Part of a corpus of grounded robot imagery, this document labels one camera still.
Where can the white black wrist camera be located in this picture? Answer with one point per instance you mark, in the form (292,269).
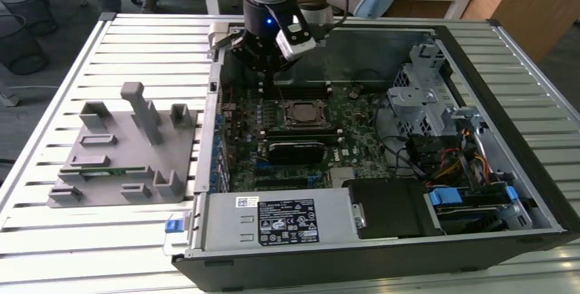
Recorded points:
(295,46)

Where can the metal disk bay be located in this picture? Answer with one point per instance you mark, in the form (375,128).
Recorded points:
(491,148)

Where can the metal disk cage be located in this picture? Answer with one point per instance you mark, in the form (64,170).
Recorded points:
(409,98)

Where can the green motherboard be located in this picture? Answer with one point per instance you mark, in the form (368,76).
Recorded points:
(363,131)

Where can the wooden cabinet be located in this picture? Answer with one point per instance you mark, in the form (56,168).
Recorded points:
(539,9)

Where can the green RAM stick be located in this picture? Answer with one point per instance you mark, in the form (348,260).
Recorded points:
(115,171)

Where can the CPU socket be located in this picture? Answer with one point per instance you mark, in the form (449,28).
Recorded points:
(289,125)

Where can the black expansion slot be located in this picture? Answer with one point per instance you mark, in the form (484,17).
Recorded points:
(280,182)

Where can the black mesh waste bin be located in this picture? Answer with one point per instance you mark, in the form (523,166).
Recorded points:
(39,12)
(23,53)

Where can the hard disk in blue carrier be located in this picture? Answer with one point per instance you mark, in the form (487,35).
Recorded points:
(445,197)

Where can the grey parts rack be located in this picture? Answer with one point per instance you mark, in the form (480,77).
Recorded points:
(127,131)

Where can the silver chipset heatsink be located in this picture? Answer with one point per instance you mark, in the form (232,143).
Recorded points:
(343,176)

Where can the black graphics card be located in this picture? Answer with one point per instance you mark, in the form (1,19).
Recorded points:
(295,155)

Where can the silver power supply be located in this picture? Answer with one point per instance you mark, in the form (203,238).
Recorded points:
(217,219)

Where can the black PC case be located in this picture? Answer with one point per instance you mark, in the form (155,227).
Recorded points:
(317,270)

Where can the square CPU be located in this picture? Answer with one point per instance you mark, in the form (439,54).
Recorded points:
(307,112)

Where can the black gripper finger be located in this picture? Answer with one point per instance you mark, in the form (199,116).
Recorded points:
(275,83)
(244,51)

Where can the blue plastic latch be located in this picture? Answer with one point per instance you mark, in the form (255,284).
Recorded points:
(176,226)

